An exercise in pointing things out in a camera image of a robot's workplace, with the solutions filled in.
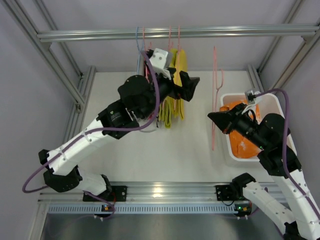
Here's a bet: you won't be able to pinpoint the pink hanger of orange trousers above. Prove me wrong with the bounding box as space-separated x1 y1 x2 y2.
211 46 223 151

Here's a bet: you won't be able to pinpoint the orange trousers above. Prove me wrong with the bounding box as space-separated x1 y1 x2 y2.
219 99 261 159

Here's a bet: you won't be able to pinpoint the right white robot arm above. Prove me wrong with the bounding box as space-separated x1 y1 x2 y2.
207 103 320 240

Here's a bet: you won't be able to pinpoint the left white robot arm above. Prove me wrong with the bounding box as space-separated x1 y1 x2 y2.
38 75 158 200

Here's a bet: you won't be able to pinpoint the yellow-green trousers left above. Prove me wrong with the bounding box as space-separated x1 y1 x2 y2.
159 48 178 129

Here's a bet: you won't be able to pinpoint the yellow trousers right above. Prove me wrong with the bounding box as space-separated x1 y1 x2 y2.
173 48 188 120

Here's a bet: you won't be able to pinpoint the pink camouflage trousers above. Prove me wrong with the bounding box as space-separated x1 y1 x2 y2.
143 42 161 129

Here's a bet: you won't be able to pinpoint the blue hanger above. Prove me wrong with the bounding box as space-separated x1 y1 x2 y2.
135 26 145 75

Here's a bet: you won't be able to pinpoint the white plastic basket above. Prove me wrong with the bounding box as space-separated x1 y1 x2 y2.
218 93 284 167

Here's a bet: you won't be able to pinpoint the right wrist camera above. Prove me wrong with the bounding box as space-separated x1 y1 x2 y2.
242 90 262 114

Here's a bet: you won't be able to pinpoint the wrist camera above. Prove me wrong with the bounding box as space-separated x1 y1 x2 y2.
242 90 262 114
149 48 173 80

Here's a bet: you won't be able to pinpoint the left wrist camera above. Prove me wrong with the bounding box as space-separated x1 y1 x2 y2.
149 48 173 80

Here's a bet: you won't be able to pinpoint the grey trousers with drawstring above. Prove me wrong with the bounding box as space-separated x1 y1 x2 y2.
136 52 158 133

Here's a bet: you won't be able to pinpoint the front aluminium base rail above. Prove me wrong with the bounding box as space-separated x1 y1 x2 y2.
37 181 310 204

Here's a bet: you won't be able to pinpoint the aluminium hanging rail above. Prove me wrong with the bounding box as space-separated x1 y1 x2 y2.
37 23 320 43

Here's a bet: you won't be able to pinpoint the slotted grey cable duct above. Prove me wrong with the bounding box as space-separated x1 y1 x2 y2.
47 203 238 215

